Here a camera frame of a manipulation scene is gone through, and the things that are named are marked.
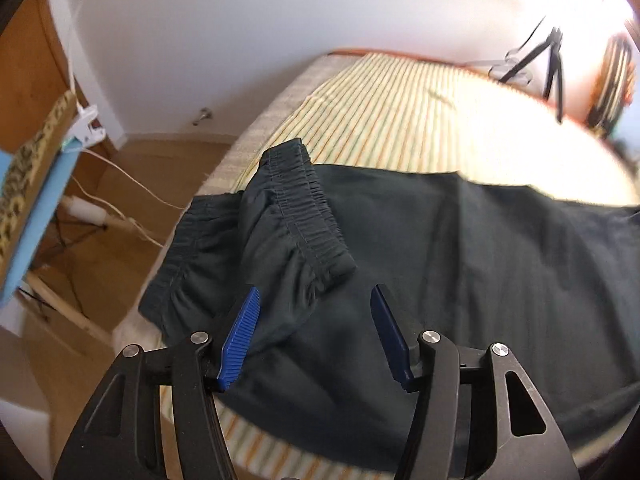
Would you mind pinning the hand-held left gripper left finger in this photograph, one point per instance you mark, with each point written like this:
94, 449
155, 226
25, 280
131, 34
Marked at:
241, 340

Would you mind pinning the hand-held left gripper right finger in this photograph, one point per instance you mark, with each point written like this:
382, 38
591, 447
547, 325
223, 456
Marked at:
392, 340

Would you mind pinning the dark green shorts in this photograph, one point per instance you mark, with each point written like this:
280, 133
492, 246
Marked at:
450, 240

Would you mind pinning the white cylinder plug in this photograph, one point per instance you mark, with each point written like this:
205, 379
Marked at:
85, 209

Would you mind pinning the metal door stopper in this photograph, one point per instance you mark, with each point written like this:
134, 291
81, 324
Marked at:
202, 116

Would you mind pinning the yellow striped bed sheet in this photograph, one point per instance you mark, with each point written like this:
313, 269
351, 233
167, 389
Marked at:
400, 110

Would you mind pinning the light blue board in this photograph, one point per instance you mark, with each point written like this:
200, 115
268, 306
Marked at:
37, 220

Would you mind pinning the white plastic clip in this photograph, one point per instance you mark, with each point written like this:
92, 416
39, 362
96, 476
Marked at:
89, 125

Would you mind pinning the blue board with patterned cloth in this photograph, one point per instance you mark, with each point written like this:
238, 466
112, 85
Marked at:
30, 170

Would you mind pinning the black tripod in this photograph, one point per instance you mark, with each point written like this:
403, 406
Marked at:
552, 60

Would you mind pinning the colourful clothes rack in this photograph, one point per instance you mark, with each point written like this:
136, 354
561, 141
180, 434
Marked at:
612, 85

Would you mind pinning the wooden door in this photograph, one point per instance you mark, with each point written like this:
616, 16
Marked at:
30, 60

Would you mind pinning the wooden stand frame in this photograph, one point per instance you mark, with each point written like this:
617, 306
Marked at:
75, 305

